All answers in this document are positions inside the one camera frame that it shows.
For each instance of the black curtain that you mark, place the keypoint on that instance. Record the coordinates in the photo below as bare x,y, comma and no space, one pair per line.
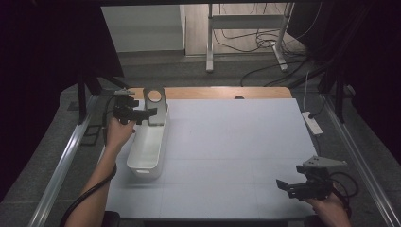
372,63
38,63

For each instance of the white power strip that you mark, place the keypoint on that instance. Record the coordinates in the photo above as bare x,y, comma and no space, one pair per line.
312,123

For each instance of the white table mat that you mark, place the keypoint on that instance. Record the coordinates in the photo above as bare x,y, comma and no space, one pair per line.
227,151

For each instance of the black stand legs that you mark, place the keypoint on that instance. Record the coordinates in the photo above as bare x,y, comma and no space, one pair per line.
339,101
82,97

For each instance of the person's right hand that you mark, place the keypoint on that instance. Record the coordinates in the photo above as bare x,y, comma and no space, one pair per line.
331,213

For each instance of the white plastic bin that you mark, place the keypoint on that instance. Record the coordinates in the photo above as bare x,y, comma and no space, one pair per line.
146,151

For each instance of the person's left hand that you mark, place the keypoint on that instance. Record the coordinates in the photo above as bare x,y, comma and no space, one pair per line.
118,134

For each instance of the grey metal stand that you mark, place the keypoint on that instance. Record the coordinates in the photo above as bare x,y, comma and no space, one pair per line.
209,47

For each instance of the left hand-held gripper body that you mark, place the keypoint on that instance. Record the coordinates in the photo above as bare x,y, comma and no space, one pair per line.
124,110

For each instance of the aluminium rail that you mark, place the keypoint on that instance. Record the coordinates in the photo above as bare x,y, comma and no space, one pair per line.
359,164
63,164

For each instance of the white cabinet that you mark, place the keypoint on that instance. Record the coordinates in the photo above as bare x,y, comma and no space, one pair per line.
142,28

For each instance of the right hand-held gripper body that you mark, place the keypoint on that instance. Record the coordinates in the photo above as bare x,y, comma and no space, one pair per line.
317,189

